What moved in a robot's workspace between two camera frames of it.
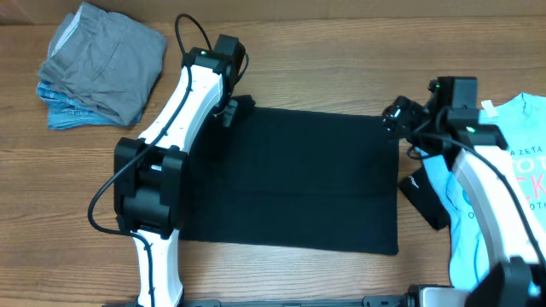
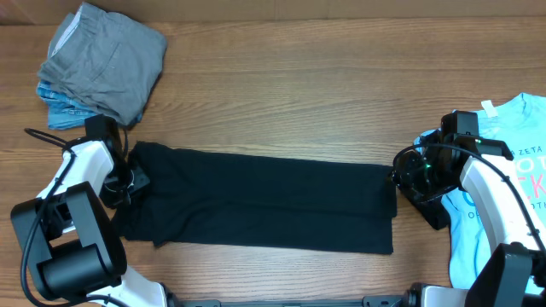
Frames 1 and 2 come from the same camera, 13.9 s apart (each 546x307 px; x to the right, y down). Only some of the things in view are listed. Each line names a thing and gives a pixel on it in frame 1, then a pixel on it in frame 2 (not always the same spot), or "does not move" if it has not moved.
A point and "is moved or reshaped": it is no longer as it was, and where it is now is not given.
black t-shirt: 294,178 is moved or reshaped
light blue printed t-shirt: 521,121 does not move
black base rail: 384,301 does not move
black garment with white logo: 418,187 does not move
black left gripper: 229,112 to 142,180
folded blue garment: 65,112 does not move
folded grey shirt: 105,58 does not move
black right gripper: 398,112 to 403,178
